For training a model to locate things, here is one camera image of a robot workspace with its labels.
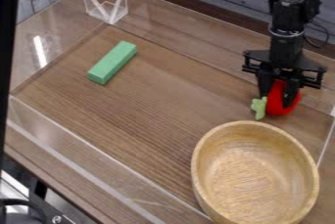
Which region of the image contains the clear acrylic corner bracket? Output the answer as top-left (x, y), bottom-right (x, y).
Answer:
top-left (83, 0), bottom-right (128, 24)

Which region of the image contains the wooden bowl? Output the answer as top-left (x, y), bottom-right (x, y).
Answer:
top-left (191, 120), bottom-right (318, 224)

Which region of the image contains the black metal table frame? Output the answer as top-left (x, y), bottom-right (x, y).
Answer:
top-left (0, 151), bottom-right (88, 224)

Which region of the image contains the red plush strawberry toy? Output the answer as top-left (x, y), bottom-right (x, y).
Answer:
top-left (250, 80), bottom-right (301, 120)

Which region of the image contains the green rectangular block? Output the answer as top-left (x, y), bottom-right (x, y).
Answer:
top-left (85, 41), bottom-right (137, 84)

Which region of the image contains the clear acrylic tray enclosure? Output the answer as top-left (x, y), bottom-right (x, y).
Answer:
top-left (0, 0), bottom-right (335, 224)

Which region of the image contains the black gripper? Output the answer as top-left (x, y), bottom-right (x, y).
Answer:
top-left (242, 50), bottom-right (326, 108)

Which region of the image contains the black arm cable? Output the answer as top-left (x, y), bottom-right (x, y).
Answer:
top-left (302, 21), bottom-right (330, 50)

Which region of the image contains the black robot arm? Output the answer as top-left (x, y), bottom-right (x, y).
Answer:
top-left (242, 0), bottom-right (326, 108)

